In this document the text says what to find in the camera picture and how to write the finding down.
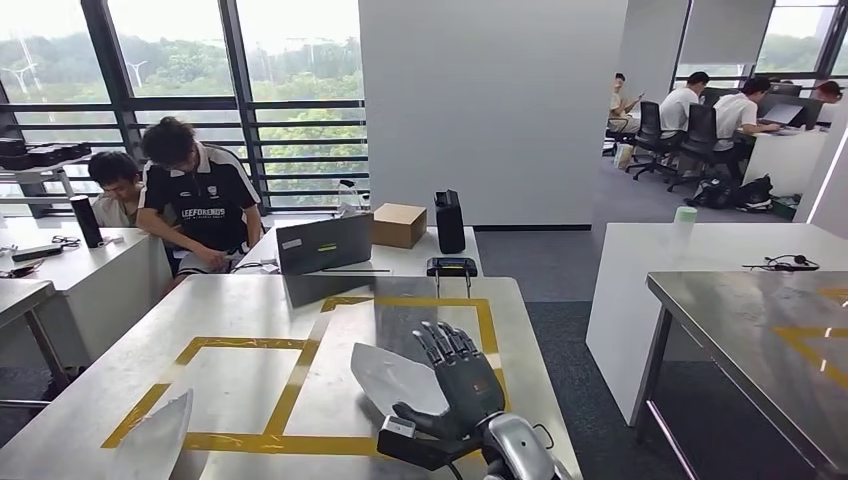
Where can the white bag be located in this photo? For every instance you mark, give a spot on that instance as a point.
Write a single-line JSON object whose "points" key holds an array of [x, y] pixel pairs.
{"points": [[623, 156]]}

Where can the green plastic crate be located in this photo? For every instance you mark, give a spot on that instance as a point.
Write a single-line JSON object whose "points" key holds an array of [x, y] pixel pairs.
{"points": [[785, 208]]}

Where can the bottle with green cap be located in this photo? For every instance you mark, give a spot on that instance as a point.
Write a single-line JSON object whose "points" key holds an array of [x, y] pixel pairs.
{"points": [[684, 232]]}

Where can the black window railing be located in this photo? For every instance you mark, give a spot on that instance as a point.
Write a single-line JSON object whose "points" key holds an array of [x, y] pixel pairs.
{"points": [[305, 104]]}

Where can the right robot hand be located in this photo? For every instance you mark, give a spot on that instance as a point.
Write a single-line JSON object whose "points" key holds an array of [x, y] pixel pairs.
{"points": [[470, 391]]}

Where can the black glasses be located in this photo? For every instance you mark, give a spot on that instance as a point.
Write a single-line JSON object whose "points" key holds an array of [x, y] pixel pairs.
{"points": [[66, 242]]}

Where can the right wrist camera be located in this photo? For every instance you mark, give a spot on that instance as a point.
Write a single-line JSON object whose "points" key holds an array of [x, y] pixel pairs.
{"points": [[397, 430]]}

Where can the black office chair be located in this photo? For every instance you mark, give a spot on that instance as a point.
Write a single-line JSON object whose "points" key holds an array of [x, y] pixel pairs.
{"points": [[699, 132], [651, 122]]}

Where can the black controller on stand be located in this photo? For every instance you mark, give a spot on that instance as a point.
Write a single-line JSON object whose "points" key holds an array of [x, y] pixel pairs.
{"points": [[452, 267]]}

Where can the black headset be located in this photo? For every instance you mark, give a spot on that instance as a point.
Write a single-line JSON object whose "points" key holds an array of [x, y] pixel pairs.
{"points": [[785, 265]]}

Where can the black remote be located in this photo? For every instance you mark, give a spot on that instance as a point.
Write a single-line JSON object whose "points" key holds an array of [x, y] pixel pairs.
{"points": [[36, 252]]}

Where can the cardboard box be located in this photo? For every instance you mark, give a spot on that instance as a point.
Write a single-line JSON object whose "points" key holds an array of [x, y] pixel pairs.
{"points": [[397, 228]]}

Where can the black backpack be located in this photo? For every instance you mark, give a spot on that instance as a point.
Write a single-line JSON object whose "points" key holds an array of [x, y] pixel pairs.
{"points": [[753, 194], [709, 194]]}

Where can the steel workbench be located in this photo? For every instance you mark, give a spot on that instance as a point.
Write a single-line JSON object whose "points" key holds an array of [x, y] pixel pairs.
{"points": [[729, 318], [99, 331]]}

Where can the grey laptop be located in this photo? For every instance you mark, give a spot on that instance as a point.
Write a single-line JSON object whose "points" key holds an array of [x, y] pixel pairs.
{"points": [[324, 245]]}

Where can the white desk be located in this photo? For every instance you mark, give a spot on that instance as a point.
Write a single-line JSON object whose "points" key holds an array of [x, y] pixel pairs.
{"points": [[411, 262], [782, 162], [636, 265], [86, 278]]}

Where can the black canister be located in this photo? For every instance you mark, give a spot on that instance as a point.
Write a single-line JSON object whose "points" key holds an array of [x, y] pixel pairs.
{"points": [[450, 222]]}

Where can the black computer monitor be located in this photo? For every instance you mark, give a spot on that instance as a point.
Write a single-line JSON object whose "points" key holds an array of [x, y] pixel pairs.
{"points": [[788, 109]]}

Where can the person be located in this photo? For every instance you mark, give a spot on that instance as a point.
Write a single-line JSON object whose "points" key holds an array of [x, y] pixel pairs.
{"points": [[829, 91], [619, 102], [679, 109], [205, 205], [116, 199], [732, 119]]}

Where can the black storage box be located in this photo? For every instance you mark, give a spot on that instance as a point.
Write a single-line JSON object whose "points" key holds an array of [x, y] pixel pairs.
{"points": [[45, 156], [12, 146]]}

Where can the white plastic shell part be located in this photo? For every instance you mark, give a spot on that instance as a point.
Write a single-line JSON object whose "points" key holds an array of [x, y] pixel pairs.
{"points": [[391, 378], [156, 440]]}

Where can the steel side table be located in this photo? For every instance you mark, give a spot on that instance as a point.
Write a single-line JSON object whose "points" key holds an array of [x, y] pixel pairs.
{"points": [[40, 175]]}

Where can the clear plastic bottle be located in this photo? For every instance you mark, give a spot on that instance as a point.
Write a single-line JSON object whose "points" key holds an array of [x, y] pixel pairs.
{"points": [[348, 197]]}

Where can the black cylinder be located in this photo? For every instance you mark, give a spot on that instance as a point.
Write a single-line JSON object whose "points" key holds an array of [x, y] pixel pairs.
{"points": [[86, 222]]}

